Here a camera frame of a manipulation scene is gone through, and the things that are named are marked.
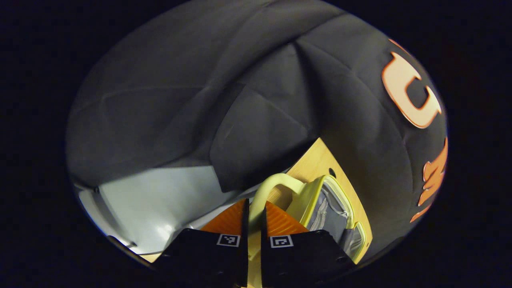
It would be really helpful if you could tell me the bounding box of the black backdrop cloth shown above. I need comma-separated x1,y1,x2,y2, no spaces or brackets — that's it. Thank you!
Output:
66,0,448,260

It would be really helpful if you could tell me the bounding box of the pale yellow suitcase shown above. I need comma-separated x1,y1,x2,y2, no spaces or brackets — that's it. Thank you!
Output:
246,173,366,288

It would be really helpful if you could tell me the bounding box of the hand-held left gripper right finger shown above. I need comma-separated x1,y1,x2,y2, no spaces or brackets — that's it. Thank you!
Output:
261,201,356,288

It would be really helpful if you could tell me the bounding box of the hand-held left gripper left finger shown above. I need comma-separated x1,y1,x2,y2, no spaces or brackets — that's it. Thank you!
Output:
154,199,250,288

